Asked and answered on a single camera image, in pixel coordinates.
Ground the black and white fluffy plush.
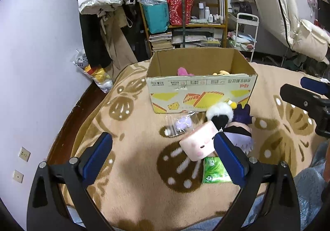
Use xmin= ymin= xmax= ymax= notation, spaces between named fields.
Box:
xmin=206 ymin=102 xmax=238 ymax=130

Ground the beige trench coat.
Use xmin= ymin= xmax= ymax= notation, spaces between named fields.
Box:
xmin=99 ymin=9 xmax=138 ymax=79

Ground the group of cosmetic bottles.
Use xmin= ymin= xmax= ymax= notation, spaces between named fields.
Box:
xmin=198 ymin=2 xmax=225 ymax=25

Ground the wooden shelf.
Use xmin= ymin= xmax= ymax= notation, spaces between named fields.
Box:
xmin=131 ymin=0 xmax=229 ymax=59

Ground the pink wall decoration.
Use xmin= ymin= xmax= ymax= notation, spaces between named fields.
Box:
xmin=306 ymin=0 xmax=321 ymax=15

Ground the chair base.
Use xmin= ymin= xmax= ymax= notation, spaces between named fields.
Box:
xmin=258 ymin=49 xmax=290 ymax=67

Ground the hot pink plush toy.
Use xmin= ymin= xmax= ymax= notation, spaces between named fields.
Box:
xmin=177 ymin=67 xmax=195 ymax=76

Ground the black bag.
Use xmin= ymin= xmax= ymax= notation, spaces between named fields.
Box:
xmin=230 ymin=2 xmax=253 ymax=19

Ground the printed cardboard box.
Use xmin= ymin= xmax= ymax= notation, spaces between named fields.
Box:
xmin=146 ymin=48 xmax=258 ymax=114

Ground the crumpled clear plastic bag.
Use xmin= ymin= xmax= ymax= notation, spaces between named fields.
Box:
xmin=137 ymin=0 xmax=166 ymax=6

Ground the teal bag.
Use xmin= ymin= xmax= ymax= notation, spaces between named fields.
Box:
xmin=143 ymin=0 xmax=171 ymax=34

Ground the white hair plush doll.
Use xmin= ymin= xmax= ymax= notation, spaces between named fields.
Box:
xmin=223 ymin=103 xmax=255 ymax=155

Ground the pile of small toys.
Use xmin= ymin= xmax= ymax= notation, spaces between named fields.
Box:
xmin=228 ymin=30 xmax=256 ymax=52

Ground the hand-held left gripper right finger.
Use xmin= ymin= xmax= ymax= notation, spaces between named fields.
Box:
xmin=206 ymin=133 xmax=301 ymax=231

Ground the green pole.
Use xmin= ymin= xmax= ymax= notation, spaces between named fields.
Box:
xmin=180 ymin=0 xmax=186 ymax=49

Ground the dark wooden bed frame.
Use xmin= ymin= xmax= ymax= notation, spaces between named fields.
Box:
xmin=46 ymin=80 xmax=107 ymax=168

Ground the black hanging coat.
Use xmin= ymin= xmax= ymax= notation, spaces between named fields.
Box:
xmin=79 ymin=2 xmax=112 ymax=67

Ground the black hanging garment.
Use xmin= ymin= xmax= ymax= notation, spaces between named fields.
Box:
xmin=123 ymin=2 xmax=151 ymax=64

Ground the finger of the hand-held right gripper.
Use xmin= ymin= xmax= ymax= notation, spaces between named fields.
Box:
xmin=280 ymin=84 xmax=330 ymax=119
xmin=300 ymin=76 xmax=330 ymax=99

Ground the stack of papers and magazines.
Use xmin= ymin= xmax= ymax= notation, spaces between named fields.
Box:
xmin=171 ymin=28 xmax=222 ymax=48

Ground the clear zip bag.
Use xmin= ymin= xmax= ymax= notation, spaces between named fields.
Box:
xmin=165 ymin=113 xmax=200 ymax=139

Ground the small purple plush toy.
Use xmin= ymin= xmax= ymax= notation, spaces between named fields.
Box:
xmin=175 ymin=116 xmax=192 ymax=130

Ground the red patterned gift bag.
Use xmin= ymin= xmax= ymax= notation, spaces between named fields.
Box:
xmin=166 ymin=0 xmax=195 ymax=26

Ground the plastic bag of plush toys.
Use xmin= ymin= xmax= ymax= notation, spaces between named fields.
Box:
xmin=73 ymin=49 xmax=114 ymax=94

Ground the green tissue packet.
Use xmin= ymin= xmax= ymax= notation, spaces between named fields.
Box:
xmin=202 ymin=155 xmax=232 ymax=184

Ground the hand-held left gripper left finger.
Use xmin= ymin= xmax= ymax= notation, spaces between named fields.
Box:
xmin=26 ymin=132 xmax=114 ymax=231

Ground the wall socket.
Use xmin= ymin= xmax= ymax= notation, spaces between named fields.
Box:
xmin=19 ymin=147 xmax=31 ymax=162
xmin=13 ymin=170 xmax=24 ymax=184

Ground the white trolley cart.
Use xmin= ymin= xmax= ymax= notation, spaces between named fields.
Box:
xmin=227 ymin=13 xmax=259 ymax=63

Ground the pale pink cube plush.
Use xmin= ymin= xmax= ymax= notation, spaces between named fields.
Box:
xmin=180 ymin=120 xmax=219 ymax=162

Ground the beige printed blanket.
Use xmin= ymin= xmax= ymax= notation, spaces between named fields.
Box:
xmin=48 ymin=60 xmax=330 ymax=231

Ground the white mattress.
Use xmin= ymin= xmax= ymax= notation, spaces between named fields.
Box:
xmin=242 ymin=0 xmax=330 ymax=62

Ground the stack of books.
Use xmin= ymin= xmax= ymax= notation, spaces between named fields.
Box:
xmin=149 ymin=32 xmax=173 ymax=53

